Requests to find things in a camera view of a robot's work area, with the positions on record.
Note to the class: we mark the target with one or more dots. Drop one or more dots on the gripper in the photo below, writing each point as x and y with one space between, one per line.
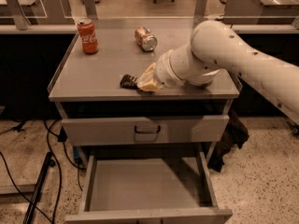
163 72

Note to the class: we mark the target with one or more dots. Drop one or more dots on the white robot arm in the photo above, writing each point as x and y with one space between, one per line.
213 46

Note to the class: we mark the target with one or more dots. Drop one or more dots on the grey metal drawer cabinet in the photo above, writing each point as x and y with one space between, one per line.
88 87

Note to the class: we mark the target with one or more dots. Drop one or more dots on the grey closed upper drawer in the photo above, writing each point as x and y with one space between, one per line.
120 131

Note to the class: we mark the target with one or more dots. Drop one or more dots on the grey open middle drawer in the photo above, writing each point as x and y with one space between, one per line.
153 190

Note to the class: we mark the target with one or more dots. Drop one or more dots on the orange silver lying can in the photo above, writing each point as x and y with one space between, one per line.
145 39

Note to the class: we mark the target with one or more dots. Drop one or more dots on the white ceramic bowl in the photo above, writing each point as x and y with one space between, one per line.
200 80

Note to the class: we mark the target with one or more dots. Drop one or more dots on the red coca-cola can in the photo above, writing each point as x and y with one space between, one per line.
87 34

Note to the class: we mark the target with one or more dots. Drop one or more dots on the dark cloth behind cabinet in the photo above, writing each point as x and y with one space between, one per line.
235 133

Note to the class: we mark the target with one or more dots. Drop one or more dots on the grey background desk right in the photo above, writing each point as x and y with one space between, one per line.
260 11

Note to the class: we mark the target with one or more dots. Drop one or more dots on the grey background desk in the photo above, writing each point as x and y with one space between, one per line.
39 12
260 11

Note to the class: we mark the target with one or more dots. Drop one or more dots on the black bar on floor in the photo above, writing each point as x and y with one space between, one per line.
37 190

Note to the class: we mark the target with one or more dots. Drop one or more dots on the grey background desk left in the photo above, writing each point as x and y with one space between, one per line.
39 12

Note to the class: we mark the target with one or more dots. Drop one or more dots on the clear acrylic barrier panel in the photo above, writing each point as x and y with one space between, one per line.
164 8

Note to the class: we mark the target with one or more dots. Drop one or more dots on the black drawer handle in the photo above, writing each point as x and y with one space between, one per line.
143 130

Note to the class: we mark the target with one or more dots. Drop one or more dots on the grey barrier post right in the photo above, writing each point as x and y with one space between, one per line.
199 11

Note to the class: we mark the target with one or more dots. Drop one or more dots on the grey barrier post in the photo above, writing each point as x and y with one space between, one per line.
18 16
90 9
199 11

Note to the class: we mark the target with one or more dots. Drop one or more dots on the grey barrier post middle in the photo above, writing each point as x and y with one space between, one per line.
90 9

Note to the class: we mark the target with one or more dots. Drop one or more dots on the grey barrier post left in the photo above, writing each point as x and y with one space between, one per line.
18 16

